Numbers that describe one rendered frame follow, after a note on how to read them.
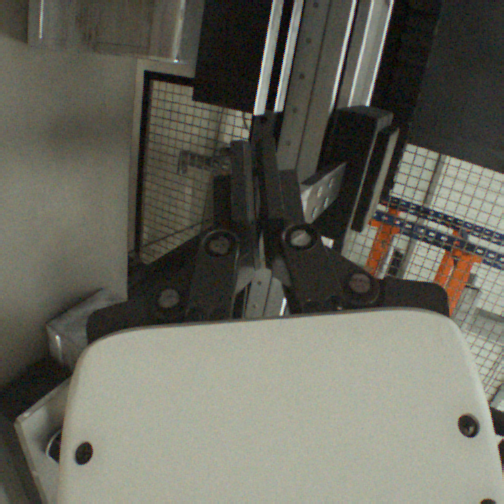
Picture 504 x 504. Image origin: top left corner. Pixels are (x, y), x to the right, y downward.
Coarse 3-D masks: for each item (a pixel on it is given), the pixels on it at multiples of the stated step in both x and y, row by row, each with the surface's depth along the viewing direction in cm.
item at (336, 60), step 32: (320, 0) 34; (352, 0) 33; (384, 0) 36; (320, 32) 35; (352, 32) 35; (384, 32) 42; (320, 64) 36; (352, 64) 35; (288, 96) 39; (320, 96) 37; (352, 96) 37; (256, 128) 42; (288, 128) 40; (320, 128) 39; (288, 160) 42; (320, 160) 40; (256, 192) 45; (256, 288) 50
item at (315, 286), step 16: (304, 224) 12; (288, 240) 12; (304, 240) 11; (320, 240) 11; (288, 256) 11; (304, 256) 11; (320, 256) 11; (288, 272) 11; (304, 272) 11; (320, 272) 11; (288, 288) 13; (304, 288) 11; (320, 288) 10; (336, 288) 10; (288, 304) 13; (304, 304) 10; (320, 304) 10; (336, 304) 10
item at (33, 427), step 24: (48, 360) 26; (24, 384) 24; (48, 384) 25; (0, 408) 22; (24, 408) 22; (48, 408) 24; (24, 432) 22; (48, 432) 25; (24, 456) 23; (24, 480) 26; (48, 480) 26
